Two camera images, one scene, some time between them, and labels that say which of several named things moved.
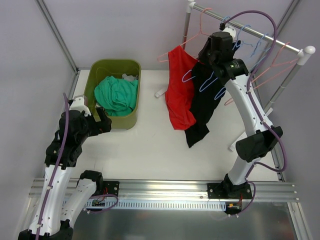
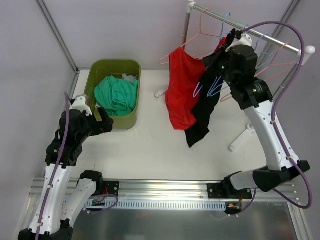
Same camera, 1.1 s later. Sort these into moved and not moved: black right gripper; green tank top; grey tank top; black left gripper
Moved: black right gripper
Not moved: black left gripper; green tank top; grey tank top
